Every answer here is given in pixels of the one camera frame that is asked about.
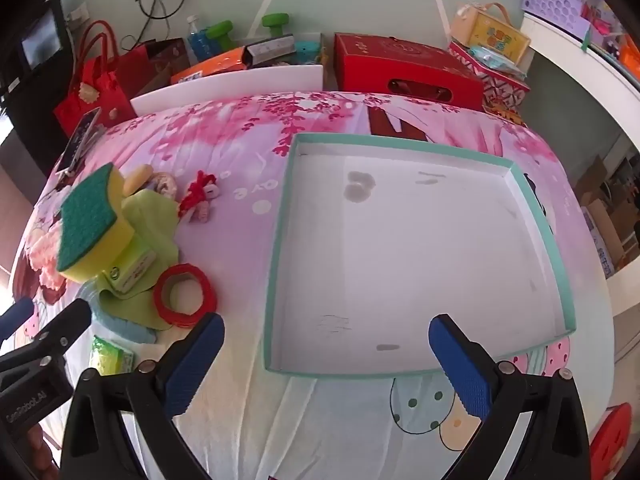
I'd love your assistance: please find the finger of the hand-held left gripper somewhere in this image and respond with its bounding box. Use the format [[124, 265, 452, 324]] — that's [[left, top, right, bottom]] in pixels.
[[0, 298, 94, 386], [0, 297, 33, 343]]

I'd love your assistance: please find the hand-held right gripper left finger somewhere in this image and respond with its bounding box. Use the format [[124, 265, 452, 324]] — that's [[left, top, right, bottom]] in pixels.
[[60, 312, 226, 480]]

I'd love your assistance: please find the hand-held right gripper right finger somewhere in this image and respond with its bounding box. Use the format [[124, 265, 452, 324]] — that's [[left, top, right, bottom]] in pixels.
[[427, 314, 593, 480]]

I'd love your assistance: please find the green tissue packet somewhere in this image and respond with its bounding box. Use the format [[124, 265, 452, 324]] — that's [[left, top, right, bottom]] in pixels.
[[102, 245, 156, 296], [90, 336, 136, 377]]

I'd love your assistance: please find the red tape roll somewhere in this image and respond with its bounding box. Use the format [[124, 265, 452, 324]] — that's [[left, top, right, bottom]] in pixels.
[[152, 263, 218, 328]]

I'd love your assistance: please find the green and yellow sponge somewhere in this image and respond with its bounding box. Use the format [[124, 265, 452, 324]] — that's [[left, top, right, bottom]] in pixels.
[[56, 163, 137, 283]]

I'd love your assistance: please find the teal-rimmed white cardboard box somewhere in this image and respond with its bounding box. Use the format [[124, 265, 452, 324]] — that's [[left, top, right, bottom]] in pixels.
[[263, 132, 577, 378]]

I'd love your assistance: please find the light green cloth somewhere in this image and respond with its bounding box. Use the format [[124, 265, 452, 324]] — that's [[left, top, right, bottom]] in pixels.
[[97, 187, 181, 323]]

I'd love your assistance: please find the beige round puff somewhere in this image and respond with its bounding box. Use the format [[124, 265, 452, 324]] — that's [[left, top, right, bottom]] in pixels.
[[122, 165, 153, 196]]

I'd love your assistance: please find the red pipe cleaner flower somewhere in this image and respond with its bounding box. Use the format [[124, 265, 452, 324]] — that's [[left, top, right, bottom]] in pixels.
[[179, 170, 221, 223]]

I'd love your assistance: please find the person's left hand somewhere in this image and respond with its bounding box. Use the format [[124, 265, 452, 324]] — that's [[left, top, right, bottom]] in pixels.
[[20, 422, 63, 480]]

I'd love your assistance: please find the metal phone stand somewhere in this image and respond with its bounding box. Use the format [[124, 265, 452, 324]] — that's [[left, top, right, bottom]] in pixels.
[[55, 127, 108, 183]]

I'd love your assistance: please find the red stool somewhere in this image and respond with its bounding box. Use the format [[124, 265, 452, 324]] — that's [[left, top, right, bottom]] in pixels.
[[587, 402, 633, 480]]

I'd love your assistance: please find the smartphone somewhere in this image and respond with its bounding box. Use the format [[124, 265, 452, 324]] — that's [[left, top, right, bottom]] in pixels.
[[55, 107, 103, 176]]

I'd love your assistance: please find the stack of cardboard boxes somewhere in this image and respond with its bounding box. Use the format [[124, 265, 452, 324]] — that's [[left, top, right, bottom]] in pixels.
[[575, 155, 640, 281]]

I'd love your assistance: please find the red felt bag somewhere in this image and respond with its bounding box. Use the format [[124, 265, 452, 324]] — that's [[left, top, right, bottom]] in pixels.
[[54, 20, 138, 138]]

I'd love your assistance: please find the black monitor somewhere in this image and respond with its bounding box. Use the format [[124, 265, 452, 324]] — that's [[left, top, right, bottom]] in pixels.
[[17, 7, 66, 71]]

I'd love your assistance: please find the white foam board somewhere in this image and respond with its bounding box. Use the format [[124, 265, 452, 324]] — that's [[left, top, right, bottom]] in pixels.
[[131, 62, 325, 118]]

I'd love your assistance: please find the red and white patterned box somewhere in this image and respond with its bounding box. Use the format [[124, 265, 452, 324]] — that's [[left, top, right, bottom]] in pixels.
[[447, 42, 532, 113]]

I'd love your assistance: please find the dark red paper bag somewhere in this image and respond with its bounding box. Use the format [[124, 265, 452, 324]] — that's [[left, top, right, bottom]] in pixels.
[[117, 37, 191, 98]]

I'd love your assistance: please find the orange cardboard box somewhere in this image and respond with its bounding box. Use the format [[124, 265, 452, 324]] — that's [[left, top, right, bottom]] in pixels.
[[170, 46, 251, 86]]

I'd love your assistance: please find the blue wet wipes packet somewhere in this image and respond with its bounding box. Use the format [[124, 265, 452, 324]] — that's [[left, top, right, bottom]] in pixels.
[[470, 45, 528, 78]]

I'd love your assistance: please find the red gift box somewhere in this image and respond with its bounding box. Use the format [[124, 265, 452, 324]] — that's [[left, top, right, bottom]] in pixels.
[[333, 32, 485, 111]]

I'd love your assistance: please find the blue water bottle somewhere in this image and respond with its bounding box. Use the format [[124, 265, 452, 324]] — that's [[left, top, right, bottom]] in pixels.
[[186, 16, 221, 63]]

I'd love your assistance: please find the teal speaker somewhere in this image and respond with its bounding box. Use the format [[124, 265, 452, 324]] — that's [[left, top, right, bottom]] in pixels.
[[294, 40, 323, 66]]

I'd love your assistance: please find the green dumbbell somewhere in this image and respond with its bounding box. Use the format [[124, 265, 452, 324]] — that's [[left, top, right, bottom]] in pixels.
[[261, 12, 292, 38], [207, 21, 241, 51]]

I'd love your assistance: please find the yellow wooden gift case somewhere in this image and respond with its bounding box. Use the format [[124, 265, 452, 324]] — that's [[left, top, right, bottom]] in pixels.
[[450, 2, 532, 68]]

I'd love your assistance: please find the white shelf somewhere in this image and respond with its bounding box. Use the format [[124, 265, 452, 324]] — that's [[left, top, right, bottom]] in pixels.
[[520, 10, 640, 151]]

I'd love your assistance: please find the black cable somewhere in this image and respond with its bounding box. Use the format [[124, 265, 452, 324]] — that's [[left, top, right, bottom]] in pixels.
[[120, 0, 188, 51]]

